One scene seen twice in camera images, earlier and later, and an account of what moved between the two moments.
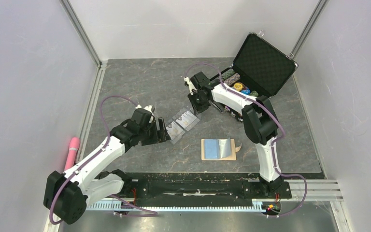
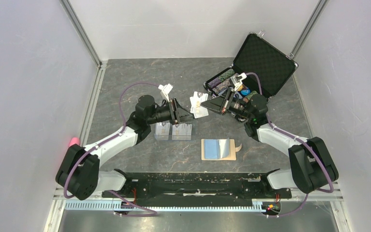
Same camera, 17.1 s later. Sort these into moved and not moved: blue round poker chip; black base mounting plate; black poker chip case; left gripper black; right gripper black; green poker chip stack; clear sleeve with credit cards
Moved: right gripper black; left gripper black; clear sleeve with credit cards
Not moved: green poker chip stack; blue round poker chip; black poker chip case; black base mounting plate
